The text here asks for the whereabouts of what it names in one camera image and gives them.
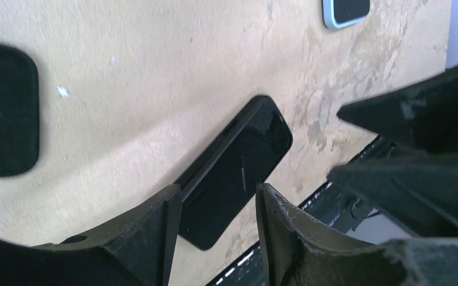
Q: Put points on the light blue phone case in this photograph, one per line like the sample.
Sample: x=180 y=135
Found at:
x=329 y=20

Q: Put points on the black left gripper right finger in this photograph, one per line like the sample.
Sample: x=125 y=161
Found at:
x=415 y=261

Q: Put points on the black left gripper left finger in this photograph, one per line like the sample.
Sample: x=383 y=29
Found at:
x=133 y=248

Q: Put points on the black phone case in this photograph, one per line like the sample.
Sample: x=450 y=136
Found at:
x=19 y=112
x=213 y=169

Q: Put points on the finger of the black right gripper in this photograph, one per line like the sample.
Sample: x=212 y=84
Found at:
x=423 y=116
x=418 y=193

